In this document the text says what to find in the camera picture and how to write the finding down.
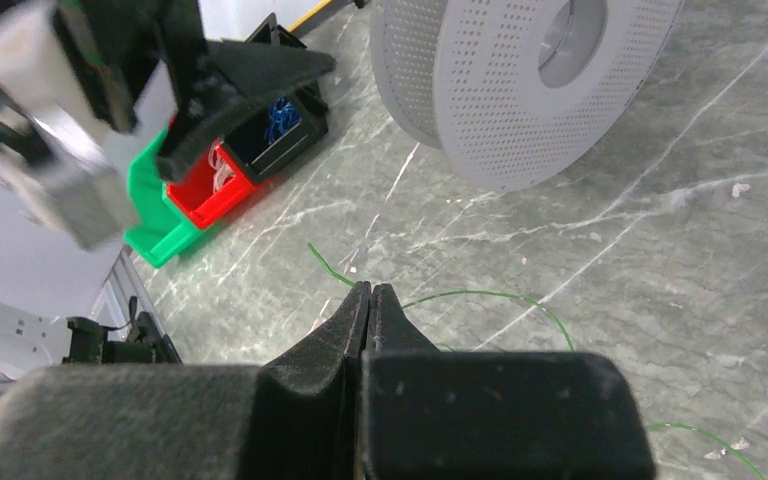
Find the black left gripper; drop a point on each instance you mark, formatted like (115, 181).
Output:
(115, 46)

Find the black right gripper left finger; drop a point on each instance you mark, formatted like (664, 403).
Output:
(293, 418)

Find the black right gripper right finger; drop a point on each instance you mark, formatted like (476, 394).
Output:
(433, 414)

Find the white perforated filament spool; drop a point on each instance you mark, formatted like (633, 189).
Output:
(514, 91)

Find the black storage bin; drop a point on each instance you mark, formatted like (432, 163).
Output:
(276, 136)

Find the red storage bin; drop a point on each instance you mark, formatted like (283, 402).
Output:
(212, 189)

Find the green storage bin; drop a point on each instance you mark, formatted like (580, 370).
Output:
(162, 231)

